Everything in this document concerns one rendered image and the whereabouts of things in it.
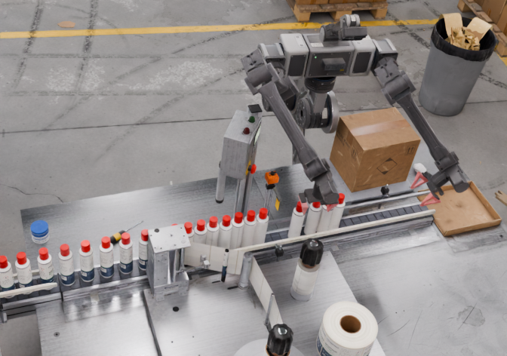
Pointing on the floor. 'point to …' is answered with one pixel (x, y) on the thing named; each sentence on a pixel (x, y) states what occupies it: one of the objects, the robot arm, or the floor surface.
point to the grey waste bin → (447, 82)
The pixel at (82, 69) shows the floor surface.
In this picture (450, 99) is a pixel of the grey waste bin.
